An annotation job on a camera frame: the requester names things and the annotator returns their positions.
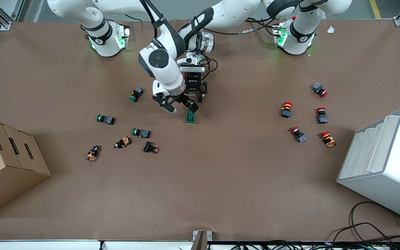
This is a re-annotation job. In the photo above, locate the green push button blue body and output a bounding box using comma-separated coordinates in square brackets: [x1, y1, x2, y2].
[132, 128, 151, 139]
[96, 114, 115, 125]
[129, 87, 144, 102]

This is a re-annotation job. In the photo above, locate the black right arm base cable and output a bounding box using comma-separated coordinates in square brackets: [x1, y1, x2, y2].
[123, 13, 144, 23]

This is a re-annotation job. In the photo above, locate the white foam box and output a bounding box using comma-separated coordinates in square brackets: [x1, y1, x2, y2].
[336, 107, 400, 223]

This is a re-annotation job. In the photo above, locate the black selector switch orange body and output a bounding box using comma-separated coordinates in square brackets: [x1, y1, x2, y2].
[86, 145, 101, 162]
[114, 137, 131, 149]

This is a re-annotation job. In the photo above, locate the black looped cable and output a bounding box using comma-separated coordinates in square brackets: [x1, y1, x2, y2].
[325, 201, 400, 244]

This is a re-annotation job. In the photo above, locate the grey metal bracket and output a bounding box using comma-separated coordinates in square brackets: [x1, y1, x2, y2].
[192, 230, 213, 250]

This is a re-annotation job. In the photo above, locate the brown cardboard box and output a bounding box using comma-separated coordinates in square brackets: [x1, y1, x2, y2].
[0, 116, 51, 218]

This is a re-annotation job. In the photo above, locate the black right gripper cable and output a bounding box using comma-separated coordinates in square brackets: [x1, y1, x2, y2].
[139, 0, 168, 31]

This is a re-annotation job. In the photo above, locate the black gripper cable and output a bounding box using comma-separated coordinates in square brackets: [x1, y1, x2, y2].
[199, 56, 218, 74]
[139, 0, 168, 31]

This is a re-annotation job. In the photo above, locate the brown paper table mat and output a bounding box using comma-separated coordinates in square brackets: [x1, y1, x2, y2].
[0, 18, 400, 242]

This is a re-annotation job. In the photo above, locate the red mushroom button blue body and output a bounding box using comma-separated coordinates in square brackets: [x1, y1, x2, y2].
[289, 126, 307, 143]
[312, 82, 329, 98]
[316, 107, 328, 124]

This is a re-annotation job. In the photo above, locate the black left arm base cable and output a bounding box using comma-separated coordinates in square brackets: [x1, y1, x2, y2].
[200, 17, 281, 36]

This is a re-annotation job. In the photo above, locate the black cable bundle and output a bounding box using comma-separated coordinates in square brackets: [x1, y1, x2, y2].
[228, 240, 400, 250]

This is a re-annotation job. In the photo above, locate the green load switch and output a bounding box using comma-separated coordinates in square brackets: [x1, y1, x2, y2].
[185, 107, 198, 125]

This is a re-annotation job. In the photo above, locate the black square indicator button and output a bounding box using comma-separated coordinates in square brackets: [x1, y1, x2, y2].
[143, 141, 160, 154]

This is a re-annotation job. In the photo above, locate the black arm base cable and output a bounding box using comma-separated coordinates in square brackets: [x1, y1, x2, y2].
[123, 13, 144, 23]
[200, 17, 281, 36]

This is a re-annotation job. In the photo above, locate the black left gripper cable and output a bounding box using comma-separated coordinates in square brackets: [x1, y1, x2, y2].
[199, 56, 218, 74]

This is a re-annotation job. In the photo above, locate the red mushroom button orange body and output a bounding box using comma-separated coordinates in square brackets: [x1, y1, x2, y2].
[281, 101, 293, 118]
[320, 131, 337, 148]

